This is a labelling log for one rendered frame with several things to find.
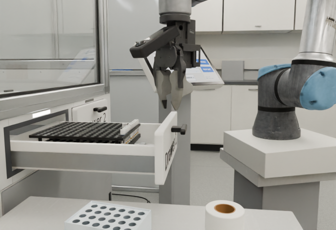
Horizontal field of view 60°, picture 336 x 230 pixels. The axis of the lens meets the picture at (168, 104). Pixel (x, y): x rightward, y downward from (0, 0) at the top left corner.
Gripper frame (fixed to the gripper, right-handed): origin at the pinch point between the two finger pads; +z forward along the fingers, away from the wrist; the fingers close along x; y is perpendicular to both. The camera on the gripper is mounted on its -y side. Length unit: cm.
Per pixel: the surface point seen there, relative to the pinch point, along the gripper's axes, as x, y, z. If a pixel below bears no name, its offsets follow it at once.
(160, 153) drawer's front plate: -7.7, -8.9, 8.4
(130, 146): -1.5, -11.7, 7.9
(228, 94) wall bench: 165, 248, 23
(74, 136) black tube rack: 11.6, -17.8, 7.0
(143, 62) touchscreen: 73, 48, -12
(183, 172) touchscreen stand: 70, 76, 55
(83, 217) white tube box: -5.1, -24.2, 17.4
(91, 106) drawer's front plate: 44.6, 3.5, 5.1
